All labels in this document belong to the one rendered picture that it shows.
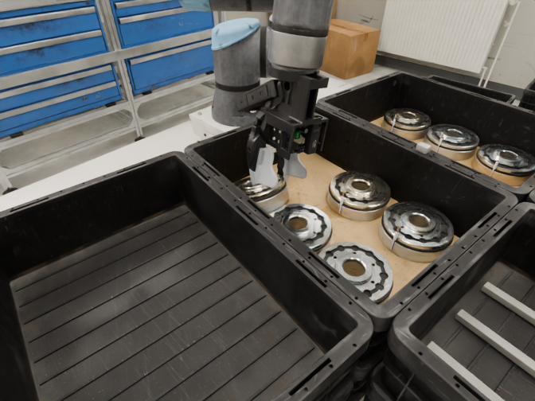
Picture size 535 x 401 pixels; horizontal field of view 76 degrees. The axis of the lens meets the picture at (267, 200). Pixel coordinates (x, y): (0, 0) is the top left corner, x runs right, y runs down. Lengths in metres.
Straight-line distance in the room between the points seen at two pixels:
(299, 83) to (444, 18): 3.28
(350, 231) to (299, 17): 0.32
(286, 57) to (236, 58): 0.40
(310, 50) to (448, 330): 0.39
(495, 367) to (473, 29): 3.32
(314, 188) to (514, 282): 0.33
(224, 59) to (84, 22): 1.52
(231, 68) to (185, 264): 0.51
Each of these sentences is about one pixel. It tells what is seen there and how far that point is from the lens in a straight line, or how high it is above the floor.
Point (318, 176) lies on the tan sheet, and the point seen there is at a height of 0.83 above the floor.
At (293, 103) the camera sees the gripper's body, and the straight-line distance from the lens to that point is 0.49.
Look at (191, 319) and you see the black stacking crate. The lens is 0.46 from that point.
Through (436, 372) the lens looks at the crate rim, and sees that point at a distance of 0.34.
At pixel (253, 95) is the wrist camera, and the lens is 0.55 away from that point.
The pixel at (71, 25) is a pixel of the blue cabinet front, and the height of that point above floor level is 0.78.
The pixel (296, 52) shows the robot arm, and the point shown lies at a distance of 0.47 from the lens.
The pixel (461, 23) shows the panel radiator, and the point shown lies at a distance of 3.67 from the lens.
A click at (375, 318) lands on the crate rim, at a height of 0.93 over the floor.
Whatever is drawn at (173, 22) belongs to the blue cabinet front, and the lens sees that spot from 2.58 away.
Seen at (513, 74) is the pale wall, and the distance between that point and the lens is 3.76.
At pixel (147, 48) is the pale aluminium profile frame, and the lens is 2.45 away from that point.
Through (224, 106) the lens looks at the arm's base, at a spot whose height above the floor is 0.85.
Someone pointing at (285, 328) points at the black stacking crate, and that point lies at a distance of 0.45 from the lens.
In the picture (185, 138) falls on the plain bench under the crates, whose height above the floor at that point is 0.70.
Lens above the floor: 1.22
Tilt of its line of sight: 40 degrees down
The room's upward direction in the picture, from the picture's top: straight up
